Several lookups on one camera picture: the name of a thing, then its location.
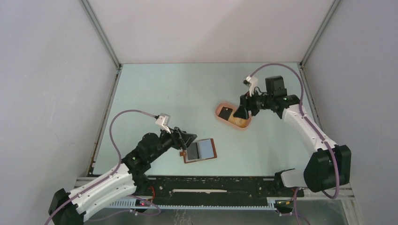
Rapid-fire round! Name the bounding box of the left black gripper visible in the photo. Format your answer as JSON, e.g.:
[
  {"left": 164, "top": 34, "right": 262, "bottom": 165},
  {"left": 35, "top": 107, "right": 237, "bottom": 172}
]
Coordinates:
[{"left": 148, "top": 125, "right": 197, "bottom": 162}]

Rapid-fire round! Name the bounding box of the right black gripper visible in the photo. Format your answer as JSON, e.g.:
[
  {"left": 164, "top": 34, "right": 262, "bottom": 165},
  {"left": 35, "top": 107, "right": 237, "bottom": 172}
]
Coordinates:
[{"left": 232, "top": 87, "right": 273, "bottom": 120}]

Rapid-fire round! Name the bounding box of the pink oval tray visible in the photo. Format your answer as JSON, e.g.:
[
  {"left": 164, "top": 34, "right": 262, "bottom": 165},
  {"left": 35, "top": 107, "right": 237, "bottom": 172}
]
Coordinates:
[{"left": 214, "top": 102, "right": 252, "bottom": 131}]

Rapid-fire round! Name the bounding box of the brown leather card holder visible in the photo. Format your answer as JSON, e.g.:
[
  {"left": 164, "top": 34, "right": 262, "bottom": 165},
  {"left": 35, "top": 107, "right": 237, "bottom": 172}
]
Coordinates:
[{"left": 180, "top": 138, "right": 217, "bottom": 164}]

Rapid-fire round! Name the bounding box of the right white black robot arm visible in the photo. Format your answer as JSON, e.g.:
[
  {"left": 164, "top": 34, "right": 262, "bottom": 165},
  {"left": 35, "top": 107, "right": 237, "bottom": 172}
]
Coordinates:
[{"left": 233, "top": 76, "right": 352, "bottom": 196}]

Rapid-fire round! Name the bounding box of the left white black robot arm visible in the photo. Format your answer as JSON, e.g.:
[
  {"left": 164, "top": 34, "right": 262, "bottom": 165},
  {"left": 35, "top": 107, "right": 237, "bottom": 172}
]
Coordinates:
[{"left": 45, "top": 127, "right": 197, "bottom": 225}]

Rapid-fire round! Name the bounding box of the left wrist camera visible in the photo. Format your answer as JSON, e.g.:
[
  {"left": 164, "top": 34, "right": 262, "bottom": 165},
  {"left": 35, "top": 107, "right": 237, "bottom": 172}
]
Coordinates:
[{"left": 155, "top": 113, "right": 171, "bottom": 134}]

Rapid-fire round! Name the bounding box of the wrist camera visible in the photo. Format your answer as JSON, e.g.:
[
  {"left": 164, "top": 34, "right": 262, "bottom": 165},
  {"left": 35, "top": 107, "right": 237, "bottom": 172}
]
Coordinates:
[
  {"left": 155, "top": 113, "right": 171, "bottom": 134},
  {"left": 243, "top": 75, "right": 258, "bottom": 97}
]

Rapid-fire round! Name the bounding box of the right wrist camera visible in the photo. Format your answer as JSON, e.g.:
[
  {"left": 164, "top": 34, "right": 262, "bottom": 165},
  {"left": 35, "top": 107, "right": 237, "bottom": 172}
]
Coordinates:
[{"left": 243, "top": 75, "right": 258, "bottom": 97}]

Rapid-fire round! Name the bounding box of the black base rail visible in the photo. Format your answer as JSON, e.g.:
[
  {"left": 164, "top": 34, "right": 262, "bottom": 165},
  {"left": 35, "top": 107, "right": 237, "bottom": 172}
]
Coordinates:
[{"left": 118, "top": 175, "right": 306, "bottom": 207}]

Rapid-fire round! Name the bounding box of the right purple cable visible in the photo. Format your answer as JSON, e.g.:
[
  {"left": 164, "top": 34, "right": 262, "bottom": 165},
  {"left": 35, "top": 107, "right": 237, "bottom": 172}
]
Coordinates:
[{"left": 250, "top": 63, "right": 340, "bottom": 225}]

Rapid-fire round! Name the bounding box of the aluminium frame rail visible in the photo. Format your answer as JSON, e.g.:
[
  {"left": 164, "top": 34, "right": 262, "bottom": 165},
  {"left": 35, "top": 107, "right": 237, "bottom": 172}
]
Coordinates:
[{"left": 79, "top": 0, "right": 122, "bottom": 70}]

